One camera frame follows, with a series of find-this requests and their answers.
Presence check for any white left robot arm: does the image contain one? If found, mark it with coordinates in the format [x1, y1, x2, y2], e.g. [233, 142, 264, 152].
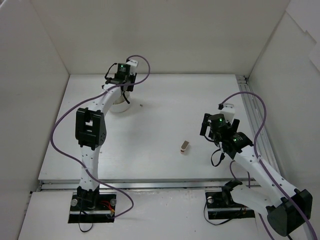
[75, 86, 133, 210]

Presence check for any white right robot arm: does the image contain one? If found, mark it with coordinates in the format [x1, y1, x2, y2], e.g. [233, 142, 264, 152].
[200, 113, 313, 237]

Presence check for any white round divided container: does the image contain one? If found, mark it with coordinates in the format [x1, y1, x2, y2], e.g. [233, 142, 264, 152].
[109, 91, 131, 113]

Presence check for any red white sleeved eraser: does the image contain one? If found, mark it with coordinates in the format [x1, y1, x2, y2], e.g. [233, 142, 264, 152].
[180, 140, 190, 154]

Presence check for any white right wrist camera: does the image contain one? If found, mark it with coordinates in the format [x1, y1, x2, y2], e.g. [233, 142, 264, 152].
[218, 103, 235, 124]

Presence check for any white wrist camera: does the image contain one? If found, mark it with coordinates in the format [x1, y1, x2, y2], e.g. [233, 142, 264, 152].
[218, 103, 235, 124]
[126, 59, 139, 75]

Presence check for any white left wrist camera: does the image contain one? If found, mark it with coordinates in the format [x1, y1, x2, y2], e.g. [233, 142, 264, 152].
[126, 59, 139, 75]

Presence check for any aluminium rail frame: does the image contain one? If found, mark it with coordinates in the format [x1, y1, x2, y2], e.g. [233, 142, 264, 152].
[37, 74, 315, 240]

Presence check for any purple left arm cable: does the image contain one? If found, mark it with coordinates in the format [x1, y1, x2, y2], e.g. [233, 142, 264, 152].
[49, 54, 151, 218]

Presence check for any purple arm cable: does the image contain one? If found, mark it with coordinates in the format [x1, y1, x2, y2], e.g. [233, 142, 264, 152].
[49, 54, 151, 218]
[219, 91, 320, 240]

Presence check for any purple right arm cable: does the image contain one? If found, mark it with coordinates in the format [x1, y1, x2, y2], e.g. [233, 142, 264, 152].
[219, 91, 320, 240]

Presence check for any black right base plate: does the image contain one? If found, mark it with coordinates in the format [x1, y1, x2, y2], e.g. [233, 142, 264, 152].
[203, 190, 256, 226]

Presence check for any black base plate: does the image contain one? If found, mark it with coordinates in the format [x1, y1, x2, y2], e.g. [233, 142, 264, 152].
[203, 190, 256, 226]
[68, 192, 117, 224]

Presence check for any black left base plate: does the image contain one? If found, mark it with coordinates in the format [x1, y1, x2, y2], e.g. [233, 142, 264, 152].
[68, 192, 117, 224]

